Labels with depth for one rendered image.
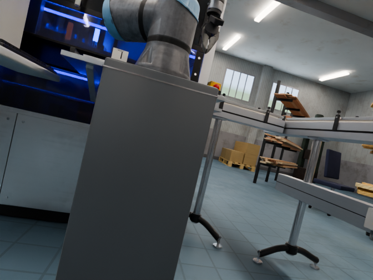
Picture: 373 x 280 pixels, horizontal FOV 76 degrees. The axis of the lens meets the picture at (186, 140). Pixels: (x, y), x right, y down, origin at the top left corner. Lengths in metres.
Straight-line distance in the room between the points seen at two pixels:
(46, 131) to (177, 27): 1.05
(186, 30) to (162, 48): 0.08
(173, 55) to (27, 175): 1.15
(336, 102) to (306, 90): 1.46
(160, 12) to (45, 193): 1.18
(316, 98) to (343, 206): 9.73
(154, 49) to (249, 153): 7.36
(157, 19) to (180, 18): 0.06
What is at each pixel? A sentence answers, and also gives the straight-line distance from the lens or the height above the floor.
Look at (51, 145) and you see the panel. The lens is 1.49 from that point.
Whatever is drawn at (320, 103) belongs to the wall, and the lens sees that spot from 11.20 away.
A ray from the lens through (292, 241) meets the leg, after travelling 1.79.
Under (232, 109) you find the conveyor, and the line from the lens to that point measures 1.70.
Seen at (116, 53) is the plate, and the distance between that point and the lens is 1.48.
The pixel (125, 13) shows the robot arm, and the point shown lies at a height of 0.94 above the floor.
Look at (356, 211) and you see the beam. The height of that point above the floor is 0.50.
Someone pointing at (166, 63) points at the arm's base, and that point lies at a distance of 0.59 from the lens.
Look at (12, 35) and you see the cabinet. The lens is 1.43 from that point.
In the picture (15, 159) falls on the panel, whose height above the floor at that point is 0.34.
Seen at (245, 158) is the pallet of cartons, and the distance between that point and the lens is 7.85.
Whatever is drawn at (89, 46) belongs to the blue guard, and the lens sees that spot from 1.50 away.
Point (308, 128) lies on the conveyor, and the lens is 1.74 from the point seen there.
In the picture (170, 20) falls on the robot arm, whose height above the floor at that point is 0.93.
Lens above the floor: 0.67
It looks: 1 degrees down
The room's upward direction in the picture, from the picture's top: 13 degrees clockwise
